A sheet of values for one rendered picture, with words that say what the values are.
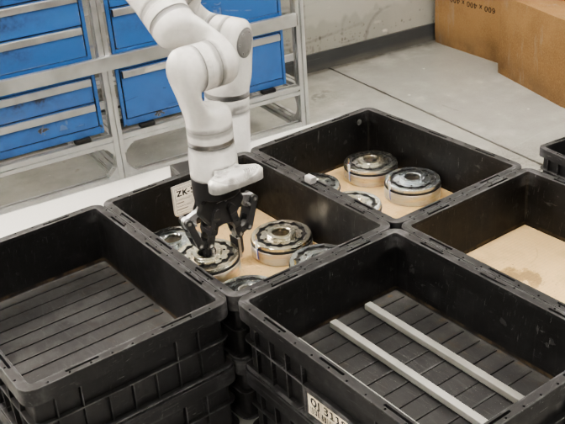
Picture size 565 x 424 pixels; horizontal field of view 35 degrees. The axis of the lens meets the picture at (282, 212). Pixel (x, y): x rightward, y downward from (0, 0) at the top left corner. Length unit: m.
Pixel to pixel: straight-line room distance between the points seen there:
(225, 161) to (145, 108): 2.18
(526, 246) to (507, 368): 0.33
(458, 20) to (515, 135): 1.21
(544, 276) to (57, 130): 2.30
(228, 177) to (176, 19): 0.24
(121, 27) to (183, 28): 2.06
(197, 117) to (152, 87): 2.19
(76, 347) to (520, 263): 0.70
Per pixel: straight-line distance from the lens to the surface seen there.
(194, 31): 1.34
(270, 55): 3.70
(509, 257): 1.50
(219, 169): 1.34
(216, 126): 1.32
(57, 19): 3.31
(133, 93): 3.47
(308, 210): 1.53
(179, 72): 1.28
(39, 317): 1.45
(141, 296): 1.45
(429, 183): 1.66
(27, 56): 3.31
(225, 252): 1.43
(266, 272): 1.47
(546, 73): 4.42
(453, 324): 1.34
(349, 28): 4.95
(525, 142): 3.98
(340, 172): 1.78
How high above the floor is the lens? 1.60
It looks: 28 degrees down
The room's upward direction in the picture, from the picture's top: 4 degrees counter-clockwise
